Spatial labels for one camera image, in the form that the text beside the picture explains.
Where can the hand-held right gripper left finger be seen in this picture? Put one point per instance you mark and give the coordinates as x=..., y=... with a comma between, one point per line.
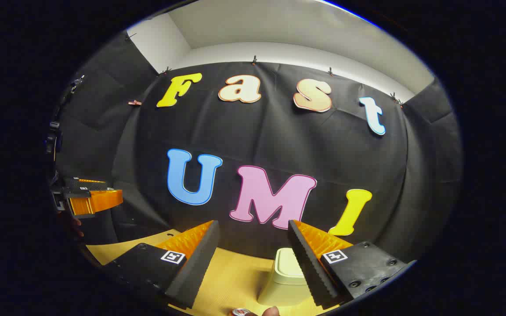
x=200, y=267

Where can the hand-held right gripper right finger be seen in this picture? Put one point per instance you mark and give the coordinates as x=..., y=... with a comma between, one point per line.
x=308, y=267

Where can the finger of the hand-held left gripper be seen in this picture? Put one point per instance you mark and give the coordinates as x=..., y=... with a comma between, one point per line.
x=99, y=201
x=87, y=184

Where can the green desktop garbage bin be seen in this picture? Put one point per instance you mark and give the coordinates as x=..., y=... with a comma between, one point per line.
x=283, y=285

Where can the red pop can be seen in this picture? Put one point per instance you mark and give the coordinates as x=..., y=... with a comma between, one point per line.
x=240, y=312

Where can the wooden desktop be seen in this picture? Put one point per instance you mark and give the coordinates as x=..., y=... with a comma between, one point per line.
x=231, y=281

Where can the red cloth clip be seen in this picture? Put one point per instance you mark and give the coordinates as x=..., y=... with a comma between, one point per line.
x=134, y=102

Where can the black backdrop cloth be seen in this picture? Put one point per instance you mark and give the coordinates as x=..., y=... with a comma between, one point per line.
x=279, y=140

